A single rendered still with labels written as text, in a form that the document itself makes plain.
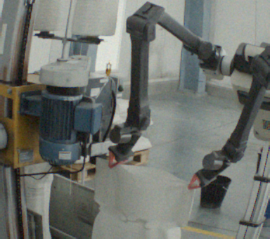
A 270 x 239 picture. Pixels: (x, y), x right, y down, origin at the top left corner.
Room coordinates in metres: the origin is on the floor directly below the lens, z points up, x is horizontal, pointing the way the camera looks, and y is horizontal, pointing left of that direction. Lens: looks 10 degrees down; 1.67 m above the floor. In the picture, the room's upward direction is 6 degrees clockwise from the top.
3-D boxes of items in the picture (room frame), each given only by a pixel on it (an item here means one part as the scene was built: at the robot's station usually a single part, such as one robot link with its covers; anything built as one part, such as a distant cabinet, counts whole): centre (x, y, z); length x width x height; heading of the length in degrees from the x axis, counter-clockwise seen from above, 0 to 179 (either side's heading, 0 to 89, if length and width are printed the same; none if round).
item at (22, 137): (2.08, 0.44, 1.18); 0.34 x 0.25 x 0.31; 146
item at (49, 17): (2.19, 0.39, 1.61); 0.15 x 0.14 x 0.17; 56
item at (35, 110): (1.94, 0.34, 1.27); 0.12 x 0.09 x 0.09; 146
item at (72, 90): (1.92, 0.25, 1.35); 0.12 x 0.12 x 0.04
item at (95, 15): (2.04, 0.18, 1.61); 0.17 x 0.17 x 0.17
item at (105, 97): (2.38, 0.27, 1.21); 0.30 x 0.25 x 0.30; 56
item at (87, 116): (1.90, 0.15, 1.25); 0.10 x 0.08 x 0.12; 171
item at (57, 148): (1.92, 0.25, 1.21); 0.15 x 0.15 x 0.25
